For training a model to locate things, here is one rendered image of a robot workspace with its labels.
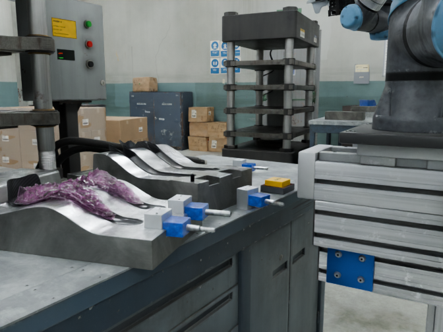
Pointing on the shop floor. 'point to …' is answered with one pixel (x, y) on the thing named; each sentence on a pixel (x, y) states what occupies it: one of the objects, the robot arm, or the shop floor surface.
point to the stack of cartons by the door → (206, 130)
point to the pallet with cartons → (126, 129)
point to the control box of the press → (68, 63)
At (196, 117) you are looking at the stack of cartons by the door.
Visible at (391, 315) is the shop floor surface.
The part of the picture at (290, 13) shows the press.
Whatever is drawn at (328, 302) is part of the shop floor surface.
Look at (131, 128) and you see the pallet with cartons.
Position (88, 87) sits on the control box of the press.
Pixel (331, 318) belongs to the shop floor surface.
